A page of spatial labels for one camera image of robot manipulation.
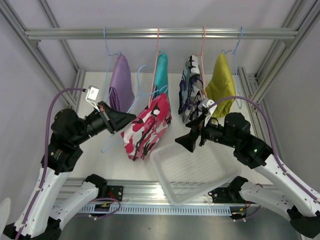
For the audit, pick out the light blue wire hanger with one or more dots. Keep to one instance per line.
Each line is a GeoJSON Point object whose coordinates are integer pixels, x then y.
{"type": "Point", "coordinates": [108, 145]}

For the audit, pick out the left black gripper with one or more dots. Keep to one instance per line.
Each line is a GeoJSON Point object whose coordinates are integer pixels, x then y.
{"type": "Point", "coordinates": [112, 120]}

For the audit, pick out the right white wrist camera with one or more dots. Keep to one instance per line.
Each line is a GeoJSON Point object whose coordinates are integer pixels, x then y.
{"type": "Point", "coordinates": [206, 108]}

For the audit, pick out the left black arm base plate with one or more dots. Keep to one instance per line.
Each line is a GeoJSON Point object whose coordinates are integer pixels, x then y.
{"type": "Point", "coordinates": [113, 193]}

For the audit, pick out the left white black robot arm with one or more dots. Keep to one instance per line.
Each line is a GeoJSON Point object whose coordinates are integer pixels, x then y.
{"type": "Point", "coordinates": [39, 220]}

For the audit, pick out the blue hanger of purple trousers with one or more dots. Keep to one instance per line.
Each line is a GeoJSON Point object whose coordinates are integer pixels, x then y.
{"type": "Point", "coordinates": [105, 94]}

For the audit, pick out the yellow trousers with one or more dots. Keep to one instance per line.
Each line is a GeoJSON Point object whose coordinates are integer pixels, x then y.
{"type": "Point", "coordinates": [221, 86]}

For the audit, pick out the white slotted cable duct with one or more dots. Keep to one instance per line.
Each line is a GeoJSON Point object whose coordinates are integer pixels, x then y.
{"type": "Point", "coordinates": [140, 209]}

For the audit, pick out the pink camouflage trousers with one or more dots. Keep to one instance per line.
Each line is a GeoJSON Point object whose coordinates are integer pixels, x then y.
{"type": "Point", "coordinates": [141, 136]}

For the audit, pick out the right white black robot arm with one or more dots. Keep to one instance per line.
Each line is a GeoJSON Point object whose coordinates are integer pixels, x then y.
{"type": "Point", "coordinates": [297, 202]}

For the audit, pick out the grey purple camouflage trousers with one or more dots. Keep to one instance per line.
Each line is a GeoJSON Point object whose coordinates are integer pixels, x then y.
{"type": "Point", "coordinates": [191, 90]}

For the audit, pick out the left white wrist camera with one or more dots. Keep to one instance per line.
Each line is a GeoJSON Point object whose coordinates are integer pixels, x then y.
{"type": "Point", "coordinates": [92, 93]}

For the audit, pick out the aluminium frame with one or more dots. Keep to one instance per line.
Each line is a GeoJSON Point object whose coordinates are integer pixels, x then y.
{"type": "Point", "coordinates": [174, 19]}

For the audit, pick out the blue hanger of yellow trousers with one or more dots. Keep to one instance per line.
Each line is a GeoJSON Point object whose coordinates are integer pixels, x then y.
{"type": "Point", "coordinates": [234, 53]}

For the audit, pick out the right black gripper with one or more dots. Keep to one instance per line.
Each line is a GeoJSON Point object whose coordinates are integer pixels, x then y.
{"type": "Point", "coordinates": [188, 141]}

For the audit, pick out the aluminium hanging rail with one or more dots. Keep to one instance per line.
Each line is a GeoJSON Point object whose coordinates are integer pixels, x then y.
{"type": "Point", "coordinates": [160, 33]}

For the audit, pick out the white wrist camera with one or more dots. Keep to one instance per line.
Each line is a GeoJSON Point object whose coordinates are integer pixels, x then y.
{"type": "Point", "coordinates": [206, 108]}
{"type": "Point", "coordinates": [92, 93]}

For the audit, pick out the teal trousers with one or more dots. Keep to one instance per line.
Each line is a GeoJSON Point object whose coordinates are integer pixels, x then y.
{"type": "Point", "coordinates": [160, 84]}

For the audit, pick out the pink hanger of teal trousers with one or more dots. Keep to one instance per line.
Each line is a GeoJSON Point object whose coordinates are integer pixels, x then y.
{"type": "Point", "coordinates": [156, 62]}

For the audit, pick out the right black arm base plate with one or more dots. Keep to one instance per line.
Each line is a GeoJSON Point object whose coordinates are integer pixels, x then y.
{"type": "Point", "coordinates": [239, 207]}

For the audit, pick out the white plastic basket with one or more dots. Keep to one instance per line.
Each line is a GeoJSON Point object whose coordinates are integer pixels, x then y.
{"type": "Point", "coordinates": [185, 176]}

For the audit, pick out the pink hanger of camouflage trousers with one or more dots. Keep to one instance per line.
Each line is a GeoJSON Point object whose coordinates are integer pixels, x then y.
{"type": "Point", "coordinates": [201, 55]}

